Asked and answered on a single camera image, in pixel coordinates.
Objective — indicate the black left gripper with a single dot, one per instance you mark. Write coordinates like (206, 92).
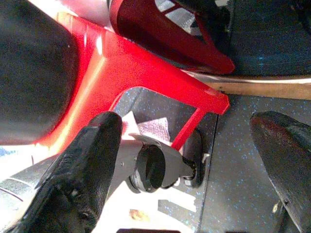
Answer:
(198, 150)

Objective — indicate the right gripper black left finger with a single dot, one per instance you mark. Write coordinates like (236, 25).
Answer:
(80, 170)

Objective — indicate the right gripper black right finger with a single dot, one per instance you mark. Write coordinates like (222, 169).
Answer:
(286, 157)

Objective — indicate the white pink patterned paper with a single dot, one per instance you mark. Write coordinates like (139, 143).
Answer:
(155, 127)

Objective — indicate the wooden floor threshold strip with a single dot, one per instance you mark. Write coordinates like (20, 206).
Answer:
(267, 88)

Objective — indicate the red plastic stool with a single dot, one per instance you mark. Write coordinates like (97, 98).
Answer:
(145, 72)

